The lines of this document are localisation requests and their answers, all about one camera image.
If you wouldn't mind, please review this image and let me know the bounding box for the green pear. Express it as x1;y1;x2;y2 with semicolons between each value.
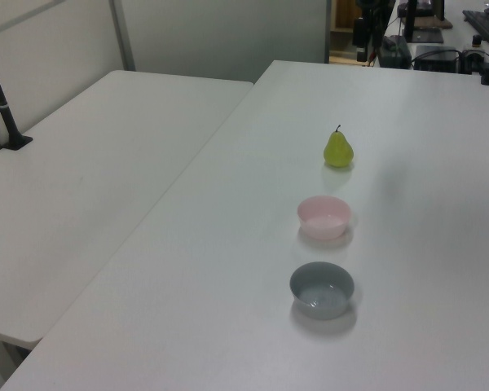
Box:
323;124;355;169

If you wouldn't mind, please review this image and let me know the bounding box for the wooden cabinet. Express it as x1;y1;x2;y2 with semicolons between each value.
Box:
329;0;362;64

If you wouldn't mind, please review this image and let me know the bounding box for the grey aluminium partition post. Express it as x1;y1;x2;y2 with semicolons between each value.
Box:
108;0;136;72

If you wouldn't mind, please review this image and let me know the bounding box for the black keyboard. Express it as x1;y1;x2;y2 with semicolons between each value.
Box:
462;8;489;46

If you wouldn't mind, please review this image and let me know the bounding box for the black camera stand pole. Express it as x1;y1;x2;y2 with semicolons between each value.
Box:
0;36;33;151

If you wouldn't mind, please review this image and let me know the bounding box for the white side table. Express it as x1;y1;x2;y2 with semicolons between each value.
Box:
0;69;255;344

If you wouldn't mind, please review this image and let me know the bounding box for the black flat device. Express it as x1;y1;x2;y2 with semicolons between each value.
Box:
413;44;461;72

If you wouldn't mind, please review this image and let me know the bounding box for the black monitor stand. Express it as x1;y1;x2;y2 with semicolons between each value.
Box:
403;0;445;45

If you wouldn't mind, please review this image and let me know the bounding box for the grey bowl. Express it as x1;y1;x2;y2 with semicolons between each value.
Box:
289;261;355;321

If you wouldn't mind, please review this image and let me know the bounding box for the black equipment box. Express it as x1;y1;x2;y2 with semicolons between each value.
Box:
381;35;412;68

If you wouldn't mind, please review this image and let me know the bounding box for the white partition panel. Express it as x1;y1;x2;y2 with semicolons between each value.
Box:
0;0;126;160

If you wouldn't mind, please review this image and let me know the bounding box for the dark hanging equipment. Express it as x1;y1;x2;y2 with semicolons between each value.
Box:
353;0;394;63

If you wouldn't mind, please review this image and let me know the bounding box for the pink bowl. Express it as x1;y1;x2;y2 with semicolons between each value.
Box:
296;195;353;240

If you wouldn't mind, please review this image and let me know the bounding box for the grey partition panel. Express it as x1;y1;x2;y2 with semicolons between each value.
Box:
120;0;331;85

